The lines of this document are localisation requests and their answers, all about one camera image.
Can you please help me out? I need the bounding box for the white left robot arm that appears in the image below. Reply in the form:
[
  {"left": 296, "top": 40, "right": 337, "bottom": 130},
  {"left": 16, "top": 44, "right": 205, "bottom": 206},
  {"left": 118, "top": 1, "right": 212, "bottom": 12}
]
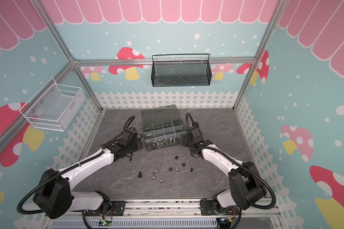
[{"left": 33, "top": 127, "right": 143, "bottom": 219}]

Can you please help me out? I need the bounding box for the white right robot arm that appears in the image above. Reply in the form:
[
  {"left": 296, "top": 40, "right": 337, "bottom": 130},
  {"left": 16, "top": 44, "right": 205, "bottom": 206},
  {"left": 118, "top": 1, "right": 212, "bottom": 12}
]
[{"left": 180, "top": 127, "right": 267, "bottom": 210}]

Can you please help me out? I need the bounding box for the green transparent compartment organizer box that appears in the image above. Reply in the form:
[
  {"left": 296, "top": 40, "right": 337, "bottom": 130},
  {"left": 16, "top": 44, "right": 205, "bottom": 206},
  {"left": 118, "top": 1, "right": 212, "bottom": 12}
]
[{"left": 141, "top": 105, "right": 185, "bottom": 151}]

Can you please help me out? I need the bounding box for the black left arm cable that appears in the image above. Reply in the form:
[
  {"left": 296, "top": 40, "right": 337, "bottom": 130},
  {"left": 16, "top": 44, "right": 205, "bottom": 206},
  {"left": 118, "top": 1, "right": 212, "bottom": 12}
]
[{"left": 16, "top": 115, "right": 136, "bottom": 215}]

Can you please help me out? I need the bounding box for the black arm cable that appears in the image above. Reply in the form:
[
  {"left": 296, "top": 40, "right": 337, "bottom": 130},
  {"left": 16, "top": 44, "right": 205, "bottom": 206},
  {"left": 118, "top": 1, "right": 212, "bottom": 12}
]
[
  {"left": 16, "top": 115, "right": 136, "bottom": 215},
  {"left": 185, "top": 112, "right": 277, "bottom": 210}
]

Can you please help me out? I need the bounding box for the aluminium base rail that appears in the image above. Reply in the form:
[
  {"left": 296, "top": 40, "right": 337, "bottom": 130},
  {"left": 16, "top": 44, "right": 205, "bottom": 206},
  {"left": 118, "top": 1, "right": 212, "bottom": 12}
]
[{"left": 40, "top": 197, "right": 276, "bottom": 229}]

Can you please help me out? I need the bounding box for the black wire mesh basket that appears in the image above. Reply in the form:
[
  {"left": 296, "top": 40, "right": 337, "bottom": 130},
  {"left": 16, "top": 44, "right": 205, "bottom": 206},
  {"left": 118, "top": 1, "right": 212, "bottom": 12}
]
[{"left": 151, "top": 53, "right": 212, "bottom": 87}]

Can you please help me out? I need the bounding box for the white wire mesh basket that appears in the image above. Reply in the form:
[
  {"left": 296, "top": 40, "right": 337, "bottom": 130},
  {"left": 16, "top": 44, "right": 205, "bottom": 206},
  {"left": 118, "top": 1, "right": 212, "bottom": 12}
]
[{"left": 19, "top": 78, "right": 86, "bottom": 132}]

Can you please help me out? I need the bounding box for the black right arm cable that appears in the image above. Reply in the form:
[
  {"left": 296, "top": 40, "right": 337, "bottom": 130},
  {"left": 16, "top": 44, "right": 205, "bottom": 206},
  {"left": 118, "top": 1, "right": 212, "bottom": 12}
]
[{"left": 185, "top": 112, "right": 277, "bottom": 210}]

